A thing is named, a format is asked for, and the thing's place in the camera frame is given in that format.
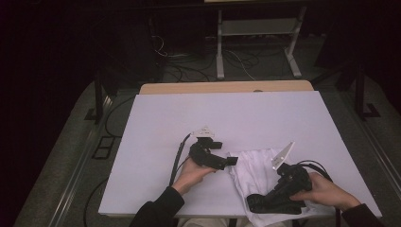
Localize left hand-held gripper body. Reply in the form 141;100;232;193
188;126;230;171

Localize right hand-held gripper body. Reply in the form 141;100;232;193
268;141;313;202

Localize white shorts with black waistband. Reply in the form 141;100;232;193
227;148;337;227

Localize person's left hand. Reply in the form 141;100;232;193
171;156;218;197

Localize person's right hand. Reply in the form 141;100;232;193
288;171;362;212

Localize white board mat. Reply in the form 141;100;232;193
97;90;383;219

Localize black floor outlet plate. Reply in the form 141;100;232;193
92;135;116;160

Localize black metal stand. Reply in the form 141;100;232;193
84;70;119;125
315;62;381;121

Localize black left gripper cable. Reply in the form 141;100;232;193
168;132;193;187

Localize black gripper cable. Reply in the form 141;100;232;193
168;132;193;187
297;159;343;227

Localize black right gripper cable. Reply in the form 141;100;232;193
297;159;343;227

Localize bundle of black floor cables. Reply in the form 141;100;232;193
162;51;219;83

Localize white floor cable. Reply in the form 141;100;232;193
225;49;257;81

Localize black floor cable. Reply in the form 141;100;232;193
104;96;136;139

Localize white metal stand frame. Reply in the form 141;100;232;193
216;6;307;80

